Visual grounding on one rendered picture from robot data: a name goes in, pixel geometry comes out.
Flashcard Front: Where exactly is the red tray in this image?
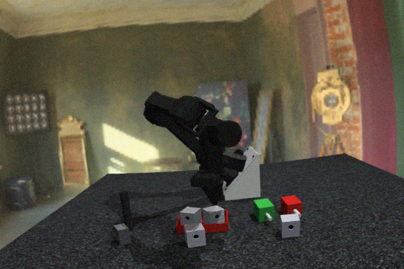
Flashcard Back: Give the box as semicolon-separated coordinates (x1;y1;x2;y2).
176;210;229;234

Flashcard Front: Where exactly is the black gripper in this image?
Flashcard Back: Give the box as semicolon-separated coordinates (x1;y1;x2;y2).
190;145;229;205

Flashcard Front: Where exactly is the red block with white pin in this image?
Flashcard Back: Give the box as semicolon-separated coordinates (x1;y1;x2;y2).
280;195;303;218

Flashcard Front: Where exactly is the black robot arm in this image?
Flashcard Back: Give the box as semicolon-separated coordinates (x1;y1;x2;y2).
143;91;247;187

